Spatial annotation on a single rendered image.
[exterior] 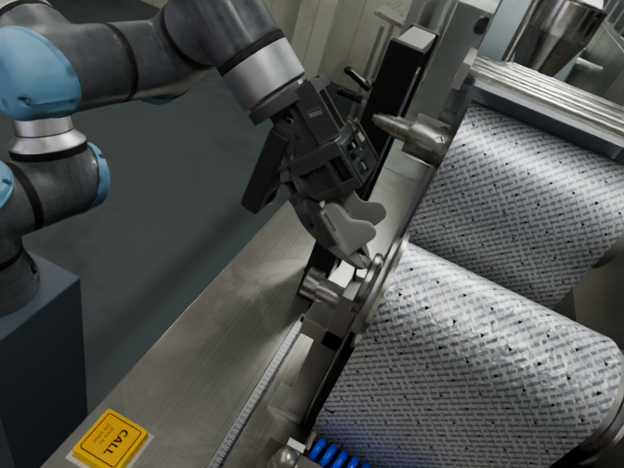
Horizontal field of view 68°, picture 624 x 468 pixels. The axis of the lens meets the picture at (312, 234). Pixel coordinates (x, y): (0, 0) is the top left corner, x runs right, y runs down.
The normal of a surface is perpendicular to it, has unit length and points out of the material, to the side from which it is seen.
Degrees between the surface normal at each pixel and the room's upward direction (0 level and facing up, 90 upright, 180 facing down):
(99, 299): 0
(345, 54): 90
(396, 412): 90
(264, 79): 68
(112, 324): 0
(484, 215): 92
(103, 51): 46
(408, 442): 90
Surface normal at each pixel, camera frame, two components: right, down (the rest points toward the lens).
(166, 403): 0.27, -0.75
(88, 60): 0.79, 0.01
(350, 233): -0.37, 0.50
